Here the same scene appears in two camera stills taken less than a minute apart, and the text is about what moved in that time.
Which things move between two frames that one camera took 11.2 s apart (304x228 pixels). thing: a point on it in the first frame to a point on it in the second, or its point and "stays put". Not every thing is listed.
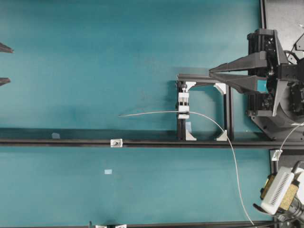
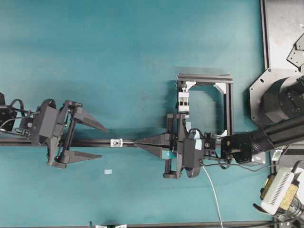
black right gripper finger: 246,84 to 162,152
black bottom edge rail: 218,224 stays put
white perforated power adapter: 277,191 stays put
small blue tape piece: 108,171 stays put
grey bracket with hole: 116,143 stays put
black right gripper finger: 258,60 to 163,138
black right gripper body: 260,41 to 190,148
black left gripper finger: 4,48 to 89,118
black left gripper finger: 4,80 to 68,157
